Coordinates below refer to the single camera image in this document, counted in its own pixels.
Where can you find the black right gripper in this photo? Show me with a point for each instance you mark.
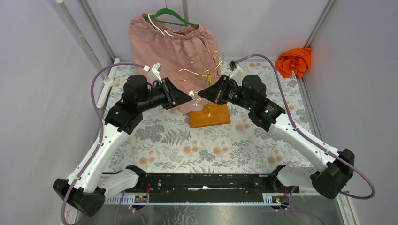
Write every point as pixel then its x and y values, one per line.
pixel 216 93

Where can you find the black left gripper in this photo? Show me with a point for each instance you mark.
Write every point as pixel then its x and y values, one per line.
pixel 167 93

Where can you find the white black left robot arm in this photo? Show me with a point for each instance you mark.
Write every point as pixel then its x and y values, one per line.
pixel 84 189

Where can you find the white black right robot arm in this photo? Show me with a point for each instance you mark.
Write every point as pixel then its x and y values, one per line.
pixel 329 171

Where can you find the orange wooden rack base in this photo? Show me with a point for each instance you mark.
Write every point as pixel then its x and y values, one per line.
pixel 209 116

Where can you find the pink shorts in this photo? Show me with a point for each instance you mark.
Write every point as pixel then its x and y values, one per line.
pixel 152 41

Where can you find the floral table mat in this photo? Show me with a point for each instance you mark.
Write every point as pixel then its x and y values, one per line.
pixel 164 142

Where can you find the orange cloth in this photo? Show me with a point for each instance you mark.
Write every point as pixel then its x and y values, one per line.
pixel 295 61

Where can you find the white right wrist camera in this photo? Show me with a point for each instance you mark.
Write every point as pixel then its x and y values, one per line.
pixel 236 71

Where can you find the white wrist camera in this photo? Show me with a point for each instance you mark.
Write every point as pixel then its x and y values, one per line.
pixel 236 71
pixel 154 72

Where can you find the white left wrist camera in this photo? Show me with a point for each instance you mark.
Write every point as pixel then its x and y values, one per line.
pixel 154 72

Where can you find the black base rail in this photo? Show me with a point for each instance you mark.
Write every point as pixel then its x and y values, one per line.
pixel 208 189

